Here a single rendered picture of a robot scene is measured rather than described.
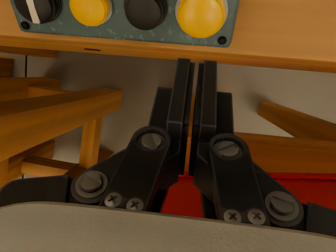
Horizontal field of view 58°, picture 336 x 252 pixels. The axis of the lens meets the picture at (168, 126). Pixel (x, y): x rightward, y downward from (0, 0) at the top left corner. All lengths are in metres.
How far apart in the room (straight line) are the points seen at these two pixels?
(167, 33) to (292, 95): 0.99
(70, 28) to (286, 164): 0.25
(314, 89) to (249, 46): 0.98
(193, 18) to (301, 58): 0.09
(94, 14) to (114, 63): 0.96
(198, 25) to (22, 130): 0.39
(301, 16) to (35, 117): 0.45
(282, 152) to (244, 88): 0.81
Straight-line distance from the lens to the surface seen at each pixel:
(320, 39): 0.24
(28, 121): 0.55
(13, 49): 0.99
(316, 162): 0.36
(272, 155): 0.35
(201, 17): 0.19
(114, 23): 0.22
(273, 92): 1.16
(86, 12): 0.21
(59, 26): 0.23
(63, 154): 1.28
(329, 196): 0.30
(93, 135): 0.96
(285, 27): 0.24
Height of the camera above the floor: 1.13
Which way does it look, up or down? 79 degrees down
